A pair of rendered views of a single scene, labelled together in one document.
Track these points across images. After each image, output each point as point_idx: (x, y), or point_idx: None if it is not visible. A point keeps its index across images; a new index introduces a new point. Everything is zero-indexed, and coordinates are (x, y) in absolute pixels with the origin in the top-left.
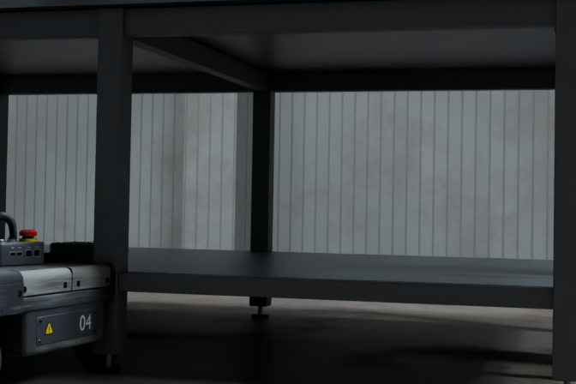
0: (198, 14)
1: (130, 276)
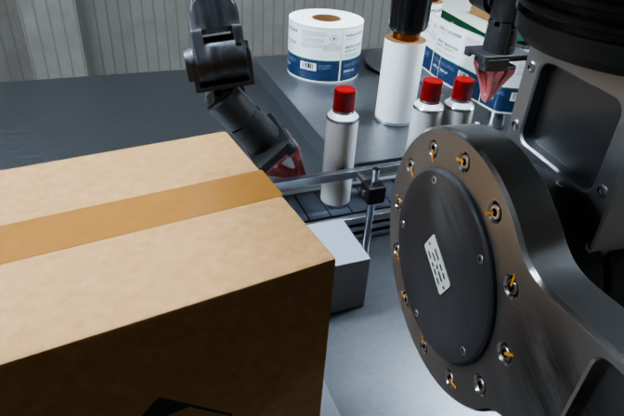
0: None
1: None
